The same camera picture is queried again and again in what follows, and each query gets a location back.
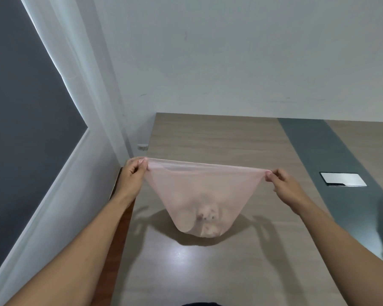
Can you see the person's left forearm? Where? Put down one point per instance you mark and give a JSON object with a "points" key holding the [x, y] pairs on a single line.
{"points": [[83, 251]]}

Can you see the person's right forearm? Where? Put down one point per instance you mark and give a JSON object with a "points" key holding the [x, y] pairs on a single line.
{"points": [[348, 254]]}

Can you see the person's right hand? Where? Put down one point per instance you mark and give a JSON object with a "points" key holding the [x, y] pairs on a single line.
{"points": [[289, 191]]}

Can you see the dark grey window blind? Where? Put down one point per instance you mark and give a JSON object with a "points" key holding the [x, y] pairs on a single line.
{"points": [[22, 124]]}

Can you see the white sheer curtain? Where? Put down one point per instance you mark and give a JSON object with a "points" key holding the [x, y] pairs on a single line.
{"points": [[79, 60]]}

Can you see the translucent pink plastic bag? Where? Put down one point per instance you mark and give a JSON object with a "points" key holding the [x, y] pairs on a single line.
{"points": [[201, 194]]}

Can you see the white wall socket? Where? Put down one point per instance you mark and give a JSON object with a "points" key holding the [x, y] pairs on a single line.
{"points": [[142, 146]]}

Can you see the person's right thumb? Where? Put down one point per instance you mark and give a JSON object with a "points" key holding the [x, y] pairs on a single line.
{"points": [[270, 178]]}

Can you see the person's left hand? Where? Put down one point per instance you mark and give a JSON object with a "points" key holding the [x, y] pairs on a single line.
{"points": [[127, 181]]}

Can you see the person's left thumb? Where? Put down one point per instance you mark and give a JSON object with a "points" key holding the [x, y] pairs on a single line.
{"points": [[139, 167]]}

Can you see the person's dark clothing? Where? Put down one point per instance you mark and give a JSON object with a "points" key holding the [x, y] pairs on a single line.
{"points": [[201, 304]]}

